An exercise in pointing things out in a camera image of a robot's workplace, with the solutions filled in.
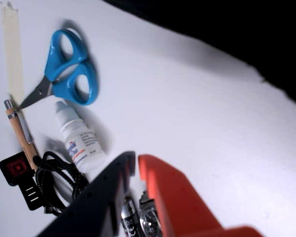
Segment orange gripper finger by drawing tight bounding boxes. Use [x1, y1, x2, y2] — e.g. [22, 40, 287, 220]
[138, 154, 265, 237]

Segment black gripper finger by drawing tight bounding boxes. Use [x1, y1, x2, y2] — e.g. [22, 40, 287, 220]
[37, 151, 136, 237]

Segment silver wristwatch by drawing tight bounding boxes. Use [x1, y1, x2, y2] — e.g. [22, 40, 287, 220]
[139, 190, 163, 237]

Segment black AA battery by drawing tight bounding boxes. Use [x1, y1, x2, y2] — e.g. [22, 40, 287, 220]
[120, 190, 141, 237]

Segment white eye drop bottle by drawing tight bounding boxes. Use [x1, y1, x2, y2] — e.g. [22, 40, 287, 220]
[54, 100, 107, 174]

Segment black bike light red lens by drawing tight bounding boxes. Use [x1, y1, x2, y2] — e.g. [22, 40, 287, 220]
[0, 152, 46, 211]

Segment wooden ballpoint pen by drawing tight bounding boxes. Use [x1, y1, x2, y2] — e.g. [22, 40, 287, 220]
[3, 99, 40, 171]

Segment beige masking tape strip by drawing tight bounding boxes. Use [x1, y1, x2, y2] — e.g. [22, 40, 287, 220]
[0, 1, 25, 104]

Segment black braided usbc cable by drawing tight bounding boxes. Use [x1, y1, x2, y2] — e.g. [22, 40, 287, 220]
[34, 151, 91, 217]

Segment blue handled scissors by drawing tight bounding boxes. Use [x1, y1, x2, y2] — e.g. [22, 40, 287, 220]
[18, 29, 100, 109]

